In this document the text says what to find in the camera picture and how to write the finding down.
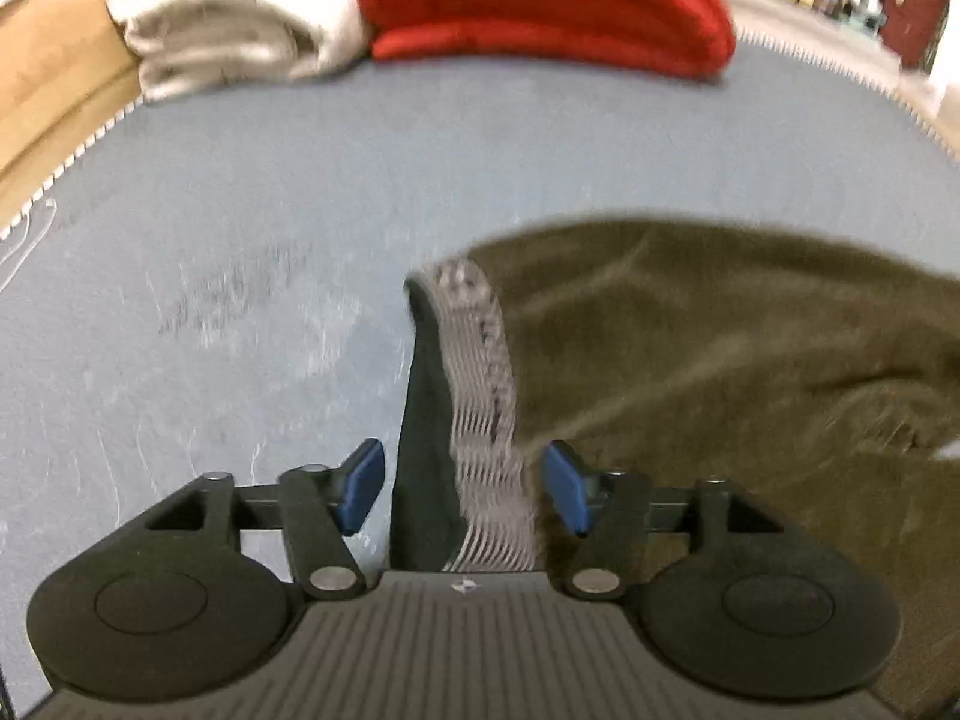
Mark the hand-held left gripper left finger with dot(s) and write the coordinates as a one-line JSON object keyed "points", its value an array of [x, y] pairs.
{"points": [[360, 484]]}

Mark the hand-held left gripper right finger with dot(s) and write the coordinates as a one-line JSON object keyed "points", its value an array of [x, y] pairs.
{"points": [[564, 484]]}

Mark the grey quilted mattress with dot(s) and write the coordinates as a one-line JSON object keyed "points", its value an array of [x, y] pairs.
{"points": [[300, 187]]}

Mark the white folded blanket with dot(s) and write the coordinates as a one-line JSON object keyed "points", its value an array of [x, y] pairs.
{"points": [[225, 22]]}

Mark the red folded quilt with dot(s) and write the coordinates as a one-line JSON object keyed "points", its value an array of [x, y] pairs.
{"points": [[540, 0]]}

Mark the white window sill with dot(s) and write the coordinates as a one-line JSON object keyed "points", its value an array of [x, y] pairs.
{"points": [[787, 19]]}

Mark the dark red cushion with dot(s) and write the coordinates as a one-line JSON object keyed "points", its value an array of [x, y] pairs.
{"points": [[911, 15]]}

